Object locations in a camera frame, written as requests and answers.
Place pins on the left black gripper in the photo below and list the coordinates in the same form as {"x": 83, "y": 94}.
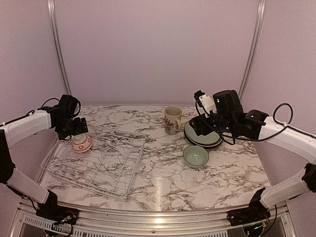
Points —
{"x": 79, "y": 129}

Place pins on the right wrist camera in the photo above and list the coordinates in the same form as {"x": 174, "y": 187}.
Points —
{"x": 206, "y": 103}

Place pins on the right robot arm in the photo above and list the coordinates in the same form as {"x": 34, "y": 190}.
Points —
{"x": 224, "y": 115}

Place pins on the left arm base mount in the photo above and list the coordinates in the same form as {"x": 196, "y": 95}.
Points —
{"x": 52, "y": 211}

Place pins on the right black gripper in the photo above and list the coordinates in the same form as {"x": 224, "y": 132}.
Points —
{"x": 200, "y": 124}

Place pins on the front aluminium rail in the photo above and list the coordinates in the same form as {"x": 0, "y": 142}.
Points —
{"x": 95, "y": 222}

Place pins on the right aluminium frame post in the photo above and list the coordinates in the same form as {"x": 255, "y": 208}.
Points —
{"x": 253, "y": 48}

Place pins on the patterned beige tall cup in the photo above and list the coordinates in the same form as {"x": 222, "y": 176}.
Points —
{"x": 172, "y": 120}

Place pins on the black red plate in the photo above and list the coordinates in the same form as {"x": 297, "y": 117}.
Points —
{"x": 214, "y": 145}

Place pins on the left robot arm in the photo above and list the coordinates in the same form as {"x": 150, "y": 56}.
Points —
{"x": 63, "y": 118}

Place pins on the small pale green cup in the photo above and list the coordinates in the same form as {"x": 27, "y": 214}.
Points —
{"x": 195, "y": 156}

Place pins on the white red small bowl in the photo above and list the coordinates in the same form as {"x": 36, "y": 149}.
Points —
{"x": 81, "y": 143}

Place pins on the left aluminium frame post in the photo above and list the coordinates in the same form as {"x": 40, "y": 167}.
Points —
{"x": 57, "y": 45}

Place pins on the aluminium frame post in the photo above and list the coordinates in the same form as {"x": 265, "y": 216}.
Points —
{"x": 57, "y": 45}
{"x": 253, "y": 48}

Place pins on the white wire dish rack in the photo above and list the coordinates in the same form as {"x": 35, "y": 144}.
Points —
{"x": 106, "y": 169}

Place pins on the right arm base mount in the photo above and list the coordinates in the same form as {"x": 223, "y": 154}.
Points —
{"x": 254, "y": 212}

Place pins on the large white plate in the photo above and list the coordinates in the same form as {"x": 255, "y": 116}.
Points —
{"x": 220, "y": 140}

